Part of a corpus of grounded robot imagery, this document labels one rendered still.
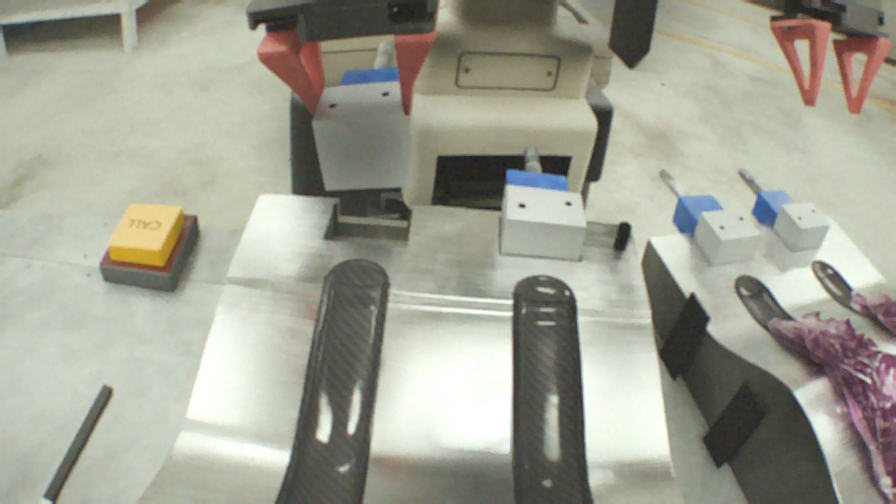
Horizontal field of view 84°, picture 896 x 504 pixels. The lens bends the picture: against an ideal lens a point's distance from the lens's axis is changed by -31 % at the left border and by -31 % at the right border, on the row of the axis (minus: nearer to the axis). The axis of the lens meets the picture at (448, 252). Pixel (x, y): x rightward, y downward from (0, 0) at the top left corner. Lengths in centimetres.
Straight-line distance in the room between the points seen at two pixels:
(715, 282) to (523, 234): 18
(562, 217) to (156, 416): 31
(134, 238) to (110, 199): 166
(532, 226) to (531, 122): 38
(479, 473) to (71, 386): 32
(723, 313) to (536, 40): 42
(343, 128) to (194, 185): 179
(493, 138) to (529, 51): 12
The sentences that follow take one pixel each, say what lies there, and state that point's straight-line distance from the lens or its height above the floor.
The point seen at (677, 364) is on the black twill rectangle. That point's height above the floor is 81.
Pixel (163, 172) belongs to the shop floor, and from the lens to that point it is 227.
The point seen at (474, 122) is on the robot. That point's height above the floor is 79.
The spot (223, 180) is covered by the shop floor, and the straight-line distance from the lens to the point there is 215.
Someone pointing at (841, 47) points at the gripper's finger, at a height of 104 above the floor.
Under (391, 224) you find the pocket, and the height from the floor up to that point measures 88.
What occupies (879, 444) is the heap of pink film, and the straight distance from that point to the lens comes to 42.
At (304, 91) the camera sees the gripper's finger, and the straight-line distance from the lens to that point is 38.
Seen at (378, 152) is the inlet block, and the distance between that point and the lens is 39.
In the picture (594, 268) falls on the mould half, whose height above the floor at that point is 89.
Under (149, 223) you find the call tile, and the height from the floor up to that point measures 84.
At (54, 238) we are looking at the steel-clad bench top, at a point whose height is 80.
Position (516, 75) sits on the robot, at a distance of 80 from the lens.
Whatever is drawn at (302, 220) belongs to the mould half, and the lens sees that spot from 45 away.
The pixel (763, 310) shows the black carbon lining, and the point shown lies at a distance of 53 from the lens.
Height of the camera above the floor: 116
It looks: 39 degrees down
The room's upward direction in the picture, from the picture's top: 6 degrees clockwise
